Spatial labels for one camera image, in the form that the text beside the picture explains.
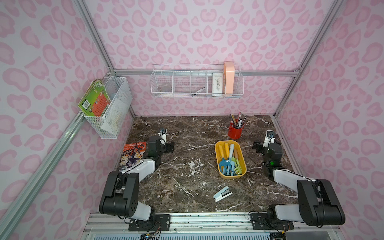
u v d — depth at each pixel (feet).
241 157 2.98
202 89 3.21
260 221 2.38
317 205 1.39
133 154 3.21
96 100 2.36
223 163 2.96
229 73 2.71
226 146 3.17
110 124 2.68
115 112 2.77
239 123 3.33
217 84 2.98
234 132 3.41
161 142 2.44
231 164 2.90
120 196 1.45
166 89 3.19
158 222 2.36
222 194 2.63
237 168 2.82
